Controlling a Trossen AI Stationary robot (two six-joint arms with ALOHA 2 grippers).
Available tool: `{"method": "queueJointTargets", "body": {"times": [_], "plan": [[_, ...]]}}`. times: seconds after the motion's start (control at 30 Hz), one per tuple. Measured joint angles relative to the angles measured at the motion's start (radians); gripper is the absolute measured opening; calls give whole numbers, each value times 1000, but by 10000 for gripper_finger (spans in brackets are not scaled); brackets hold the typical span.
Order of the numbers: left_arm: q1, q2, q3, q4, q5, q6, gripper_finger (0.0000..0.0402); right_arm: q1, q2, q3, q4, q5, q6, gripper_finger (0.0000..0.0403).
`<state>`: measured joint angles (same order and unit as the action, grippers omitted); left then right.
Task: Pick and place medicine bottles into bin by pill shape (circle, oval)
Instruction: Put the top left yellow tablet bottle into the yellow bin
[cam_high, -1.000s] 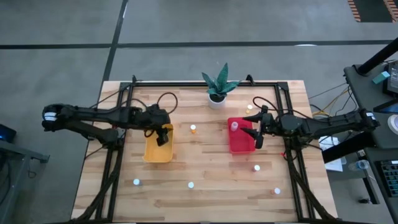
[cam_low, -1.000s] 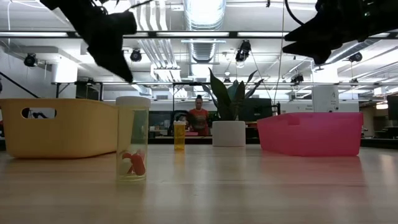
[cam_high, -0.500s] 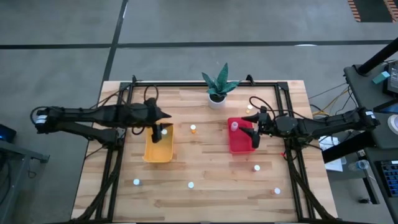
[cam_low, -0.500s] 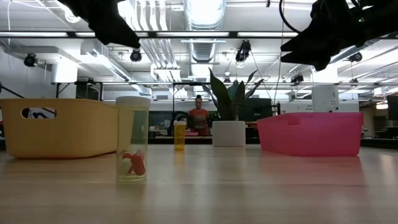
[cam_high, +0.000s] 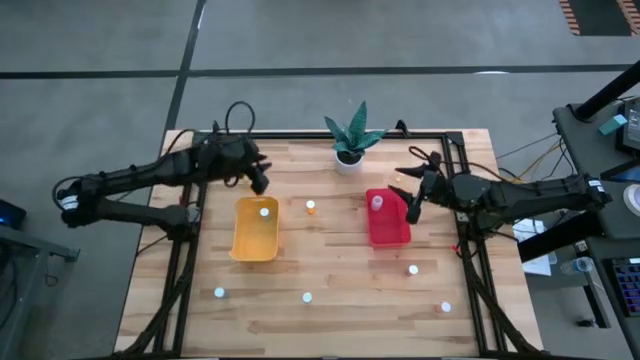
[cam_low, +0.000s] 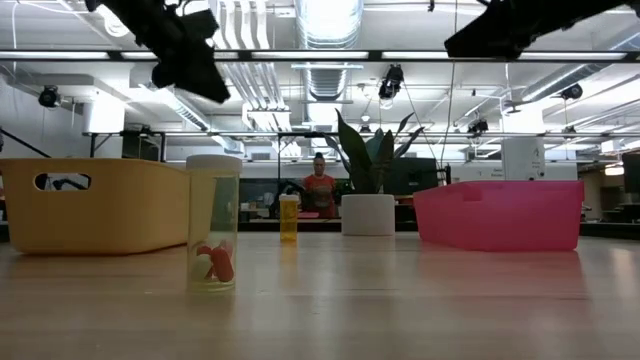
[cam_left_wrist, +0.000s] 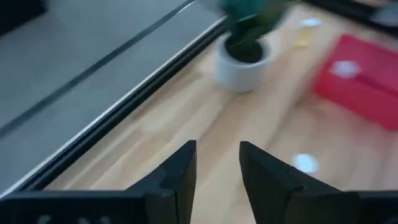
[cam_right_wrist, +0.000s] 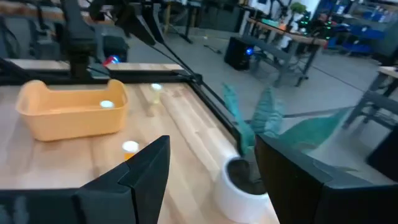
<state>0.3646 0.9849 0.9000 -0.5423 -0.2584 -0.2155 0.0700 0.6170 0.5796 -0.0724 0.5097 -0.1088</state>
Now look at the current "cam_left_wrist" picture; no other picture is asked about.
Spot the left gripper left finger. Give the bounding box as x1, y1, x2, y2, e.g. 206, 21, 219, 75
0, 139, 198, 224

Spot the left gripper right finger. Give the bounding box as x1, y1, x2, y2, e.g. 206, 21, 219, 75
239, 141, 398, 224

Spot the orange bottle with white cap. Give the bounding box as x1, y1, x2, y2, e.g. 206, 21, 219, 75
291, 152, 320, 174

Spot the large white opaque bottle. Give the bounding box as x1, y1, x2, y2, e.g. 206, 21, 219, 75
329, 59, 363, 79

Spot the yellow bottle with yellow pills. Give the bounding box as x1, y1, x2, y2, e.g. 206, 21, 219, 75
294, 17, 324, 49

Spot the pink plastic bin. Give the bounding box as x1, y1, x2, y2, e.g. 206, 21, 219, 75
312, 33, 398, 131

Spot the green plant in white pot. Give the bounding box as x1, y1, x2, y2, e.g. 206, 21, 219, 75
214, 0, 293, 94

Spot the black table frame rail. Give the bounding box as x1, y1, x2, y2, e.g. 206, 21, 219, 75
0, 0, 398, 200

